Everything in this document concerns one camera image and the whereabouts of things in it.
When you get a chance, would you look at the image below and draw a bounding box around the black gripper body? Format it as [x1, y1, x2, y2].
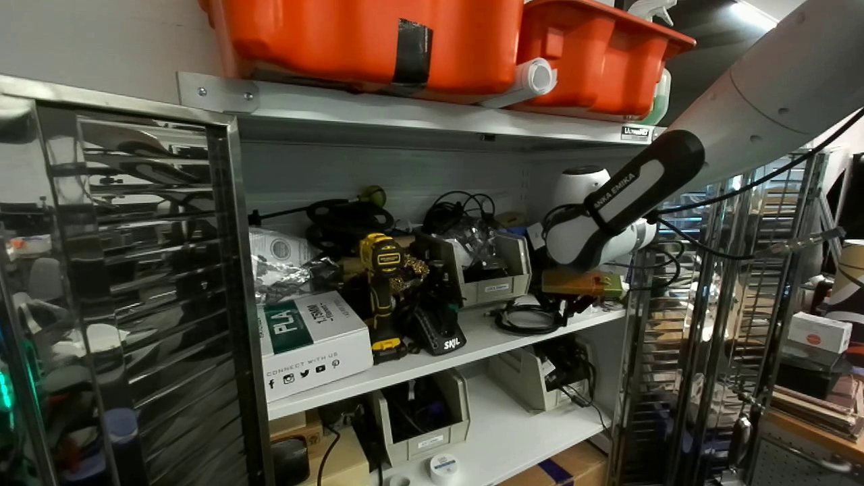
[526, 255, 591, 315]

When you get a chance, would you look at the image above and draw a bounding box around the gray plastic storage bin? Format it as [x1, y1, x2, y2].
[437, 229, 534, 311]
[371, 368, 473, 473]
[483, 336, 599, 415]

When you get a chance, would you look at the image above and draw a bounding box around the covered metal tray rack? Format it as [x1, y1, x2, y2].
[0, 75, 275, 486]

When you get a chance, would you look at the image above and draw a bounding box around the metal shelving unit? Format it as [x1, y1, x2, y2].
[172, 68, 670, 486]

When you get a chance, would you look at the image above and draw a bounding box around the black battery charger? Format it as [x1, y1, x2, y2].
[408, 300, 469, 360]

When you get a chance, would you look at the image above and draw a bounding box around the yellow black power tool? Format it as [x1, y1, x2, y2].
[398, 241, 454, 302]

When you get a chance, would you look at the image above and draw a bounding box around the large brown cardboard box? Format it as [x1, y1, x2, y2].
[500, 441, 616, 486]

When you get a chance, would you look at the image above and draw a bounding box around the white rolled tube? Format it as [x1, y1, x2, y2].
[477, 53, 558, 113]

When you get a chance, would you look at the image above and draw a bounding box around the pale green container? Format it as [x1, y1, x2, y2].
[645, 68, 677, 130]

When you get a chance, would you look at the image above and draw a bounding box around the white box with green label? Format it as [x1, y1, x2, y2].
[253, 290, 376, 411]

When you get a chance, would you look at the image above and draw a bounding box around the orange plastic tote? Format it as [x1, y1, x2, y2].
[515, 0, 700, 122]

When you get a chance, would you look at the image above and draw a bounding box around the white box with red dot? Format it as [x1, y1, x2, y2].
[786, 311, 855, 357]

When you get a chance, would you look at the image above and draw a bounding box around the crumpled white plastic bag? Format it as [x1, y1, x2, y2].
[249, 225, 318, 302]

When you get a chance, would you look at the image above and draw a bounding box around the orange tote with black latch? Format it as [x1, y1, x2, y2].
[201, 0, 526, 97]

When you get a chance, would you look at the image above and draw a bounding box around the tan wrist camera box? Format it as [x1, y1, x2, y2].
[538, 264, 630, 302]

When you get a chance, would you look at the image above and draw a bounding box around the black cable bundle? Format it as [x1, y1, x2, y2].
[418, 186, 502, 241]

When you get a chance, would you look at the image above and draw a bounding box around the wire tray rack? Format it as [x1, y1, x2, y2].
[619, 147, 835, 486]

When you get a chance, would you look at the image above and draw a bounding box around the yellow black cordless drill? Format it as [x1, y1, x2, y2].
[354, 229, 412, 364]

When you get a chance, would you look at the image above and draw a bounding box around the black corded tool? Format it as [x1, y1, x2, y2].
[245, 183, 399, 261]

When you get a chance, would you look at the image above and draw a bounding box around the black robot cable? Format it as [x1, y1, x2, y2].
[653, 106, 864, 237]

